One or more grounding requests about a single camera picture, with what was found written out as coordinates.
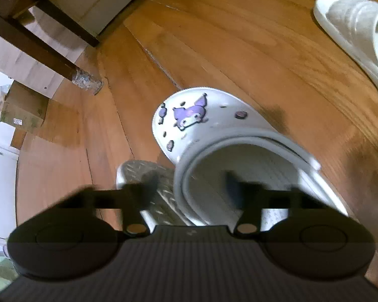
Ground cardboard box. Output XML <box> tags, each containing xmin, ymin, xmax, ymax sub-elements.
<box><xmin>0</xmin><ymin>81</ymin><xmax>50</xmax><ymax>133</ymax></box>

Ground cream slide sandal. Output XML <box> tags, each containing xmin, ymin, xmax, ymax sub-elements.
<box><xmin>313</xmin><ymin>0</ymin><xmax>378</xmax><ymax>89</ymax></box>
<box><xmin>116</xmin><ymin>160</ymin><xmax>193</xmax><ymax>231</ymax></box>

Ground front wooden furniture leg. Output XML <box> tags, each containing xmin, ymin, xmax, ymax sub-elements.
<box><xmin>0</xmin><ymin>16</ymin><xmax>103</xmax><ymax>95</ymax></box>

